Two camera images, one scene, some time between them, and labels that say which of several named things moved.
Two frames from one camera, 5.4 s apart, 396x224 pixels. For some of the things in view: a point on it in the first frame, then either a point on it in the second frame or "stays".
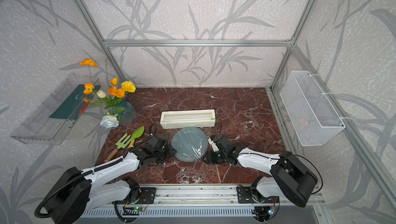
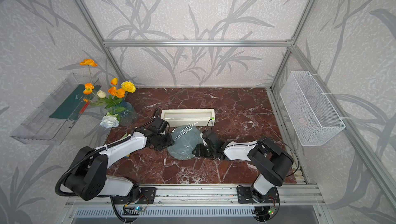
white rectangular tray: [182, 119] stays
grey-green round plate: [191, 144] stays
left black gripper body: [161, 156] -> [163, 142]
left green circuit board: [138, 209] stays
